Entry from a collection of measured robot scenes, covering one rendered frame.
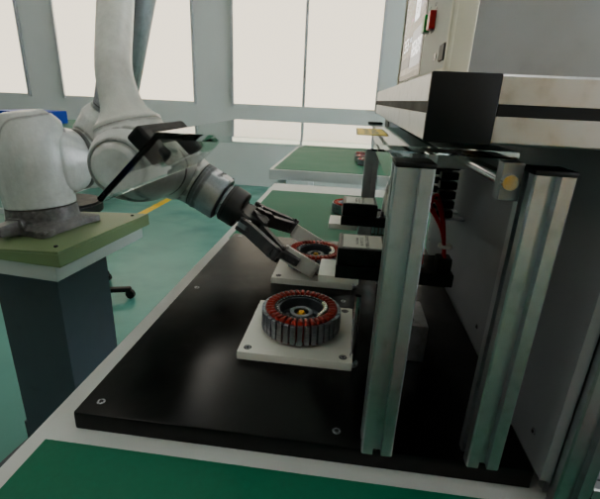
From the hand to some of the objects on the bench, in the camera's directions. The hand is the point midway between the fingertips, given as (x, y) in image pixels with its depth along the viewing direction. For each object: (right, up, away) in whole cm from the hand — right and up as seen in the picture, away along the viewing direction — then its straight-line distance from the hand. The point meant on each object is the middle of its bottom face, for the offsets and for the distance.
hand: (313, 255), depth 82 cm
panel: (+24, -9, -13) cm, 29 cm away
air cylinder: (+12, -12, -23) cm, 28 cm away
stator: (-3, -10, -22) cm, 24 cm away
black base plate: (0, -9, -10) cm, 13 cm away
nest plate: (0, -3, +1) cm, 3 cm away
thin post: (+4, -14, -28) cm, 31 cm away
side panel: (+34, -24, -44) cm, 60 cm away
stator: (0, -2, +1) cm, 2 cm away
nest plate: (-3, -11, -21) cm, 24 cm away
